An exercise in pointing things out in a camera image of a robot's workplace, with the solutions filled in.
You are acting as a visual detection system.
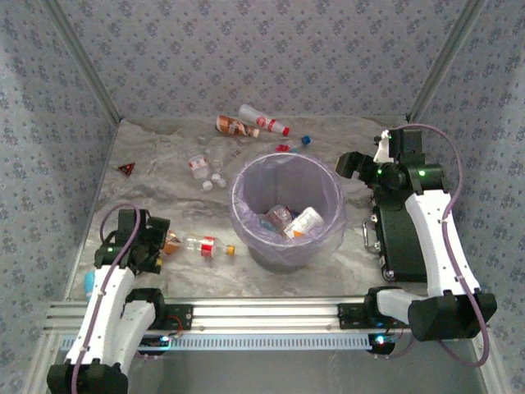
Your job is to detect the aluminium corner post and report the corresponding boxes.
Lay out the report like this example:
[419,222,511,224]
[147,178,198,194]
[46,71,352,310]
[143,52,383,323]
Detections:
[43,0,124,124]
[404,0,489,125]

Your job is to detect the translucent purple trash bin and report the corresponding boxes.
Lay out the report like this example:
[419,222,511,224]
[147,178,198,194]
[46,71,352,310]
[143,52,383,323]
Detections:
[228,152,347,268]

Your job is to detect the white bottle red cap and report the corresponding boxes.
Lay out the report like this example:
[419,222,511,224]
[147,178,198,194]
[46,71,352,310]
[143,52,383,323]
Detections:
[238,103,291,137]

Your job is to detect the small black circuit board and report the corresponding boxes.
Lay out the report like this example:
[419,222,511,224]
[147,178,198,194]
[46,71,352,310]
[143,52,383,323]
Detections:
[367,332,398,357]
[136,334,172,355]

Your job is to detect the black carrying case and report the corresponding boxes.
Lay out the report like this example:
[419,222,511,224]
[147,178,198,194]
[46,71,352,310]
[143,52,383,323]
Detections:
[362,192,431,284]

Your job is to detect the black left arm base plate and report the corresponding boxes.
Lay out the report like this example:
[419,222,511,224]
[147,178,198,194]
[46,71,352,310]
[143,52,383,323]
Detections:
[139,303,194,332]

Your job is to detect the brown label plastic bottle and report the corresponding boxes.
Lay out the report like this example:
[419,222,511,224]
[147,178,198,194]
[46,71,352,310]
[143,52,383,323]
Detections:
[215,115,261,139]

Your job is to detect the orange brown label bottle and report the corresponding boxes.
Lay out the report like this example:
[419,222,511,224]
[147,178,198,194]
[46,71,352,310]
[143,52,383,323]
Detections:
[162,229,183,256]

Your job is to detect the clear Fiji bottle blue cap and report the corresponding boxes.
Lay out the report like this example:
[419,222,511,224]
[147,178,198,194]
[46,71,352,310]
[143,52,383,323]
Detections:
[273,135,312,155]

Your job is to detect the white slotted cable duct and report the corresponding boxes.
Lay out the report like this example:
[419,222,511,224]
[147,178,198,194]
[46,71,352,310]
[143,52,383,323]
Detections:
[60,331,375,352]

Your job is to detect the grey mesh waste bin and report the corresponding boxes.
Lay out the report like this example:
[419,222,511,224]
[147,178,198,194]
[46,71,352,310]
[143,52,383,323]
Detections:
[245,241,313,275]

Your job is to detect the aluminium extrusion rail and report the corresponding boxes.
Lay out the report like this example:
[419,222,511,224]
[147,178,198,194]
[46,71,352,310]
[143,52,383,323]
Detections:
[43,295,411,334]

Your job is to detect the clear bottle red label orange cap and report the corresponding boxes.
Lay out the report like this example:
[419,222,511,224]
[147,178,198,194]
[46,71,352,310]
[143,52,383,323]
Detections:
[181,234,236,259]

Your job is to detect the light blue cylinder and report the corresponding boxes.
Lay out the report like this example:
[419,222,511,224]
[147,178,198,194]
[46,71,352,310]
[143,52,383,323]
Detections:
[84,269,98,305]

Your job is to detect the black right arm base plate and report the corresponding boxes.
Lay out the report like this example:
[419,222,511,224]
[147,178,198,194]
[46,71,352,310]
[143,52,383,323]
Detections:
[337,302,370,330]

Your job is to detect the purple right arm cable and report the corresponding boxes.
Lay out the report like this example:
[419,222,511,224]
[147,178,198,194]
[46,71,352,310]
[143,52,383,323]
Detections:
[385,123,491,369]

